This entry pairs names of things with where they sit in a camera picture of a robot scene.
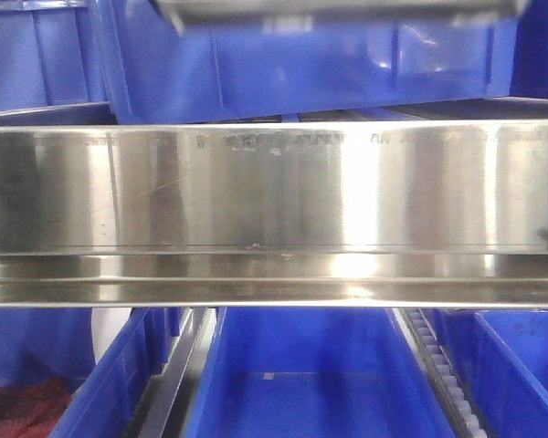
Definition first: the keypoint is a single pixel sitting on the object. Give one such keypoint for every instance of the silver metal tray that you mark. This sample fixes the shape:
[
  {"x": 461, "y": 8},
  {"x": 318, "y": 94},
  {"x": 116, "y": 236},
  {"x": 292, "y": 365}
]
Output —
[{"x": 184, "y": 14}]

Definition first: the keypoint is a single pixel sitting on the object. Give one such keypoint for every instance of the blue plastic bin centre upper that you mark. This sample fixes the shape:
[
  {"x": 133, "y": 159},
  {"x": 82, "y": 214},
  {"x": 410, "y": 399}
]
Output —
[{"x": 153, "y": 74}]

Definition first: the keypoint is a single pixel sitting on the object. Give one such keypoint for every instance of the blue bin lower centre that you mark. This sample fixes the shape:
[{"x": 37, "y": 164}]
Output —
[{"x": 313, "y": 372}]

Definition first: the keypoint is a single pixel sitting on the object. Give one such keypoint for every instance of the stainless steel shelf front rail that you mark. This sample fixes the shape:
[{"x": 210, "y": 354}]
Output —
[{"x": 430, "y": 214}]

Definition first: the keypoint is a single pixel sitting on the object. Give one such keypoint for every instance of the blue plastic bin right upper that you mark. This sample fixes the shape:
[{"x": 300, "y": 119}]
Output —
[{"x": 530, "y": 71}]

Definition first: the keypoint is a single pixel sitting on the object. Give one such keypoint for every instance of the lower white roller track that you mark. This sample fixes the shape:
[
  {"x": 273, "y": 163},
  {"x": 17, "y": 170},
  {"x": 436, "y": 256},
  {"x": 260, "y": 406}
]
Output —
[{"x": 441, "y": 376}]

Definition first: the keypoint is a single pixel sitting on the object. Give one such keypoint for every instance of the blue plastic bin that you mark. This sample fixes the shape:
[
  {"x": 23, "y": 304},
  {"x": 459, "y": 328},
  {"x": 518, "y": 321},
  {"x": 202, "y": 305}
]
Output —
[
  {"x": 153, "y": 74},
  {"x": 47, "y": 55},
  {"x": 530, "y": 71}
]

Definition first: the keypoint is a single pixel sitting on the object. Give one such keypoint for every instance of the blue bin lower right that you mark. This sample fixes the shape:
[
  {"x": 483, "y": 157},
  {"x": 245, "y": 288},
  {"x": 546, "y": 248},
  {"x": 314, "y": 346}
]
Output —
[{"x": 501, "y": 357}]

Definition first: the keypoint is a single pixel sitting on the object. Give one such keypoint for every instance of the blue plastic bin left upper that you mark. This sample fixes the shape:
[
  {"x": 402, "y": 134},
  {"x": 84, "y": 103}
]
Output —
[{"x": 47, "y": 55}]

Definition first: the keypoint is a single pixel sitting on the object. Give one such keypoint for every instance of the red cloth in bin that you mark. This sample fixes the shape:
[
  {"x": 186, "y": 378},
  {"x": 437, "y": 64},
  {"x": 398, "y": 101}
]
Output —
[{"x": 34, "y": 410}]

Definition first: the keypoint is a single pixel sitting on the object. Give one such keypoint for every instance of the blue bin lower left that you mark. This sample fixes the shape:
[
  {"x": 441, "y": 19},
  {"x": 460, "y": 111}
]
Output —
[{"x": 107, "y": 384}]

